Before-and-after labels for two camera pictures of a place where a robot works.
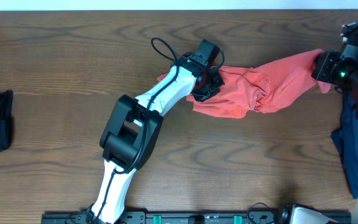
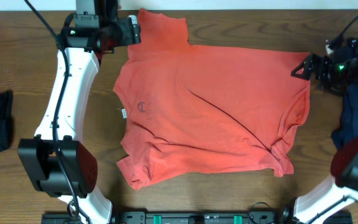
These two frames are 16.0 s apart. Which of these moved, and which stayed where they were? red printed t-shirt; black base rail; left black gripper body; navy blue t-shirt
Moved: left black gripper body; red printed t-shirt
Stayed: navy blue t-shirt; black base rail
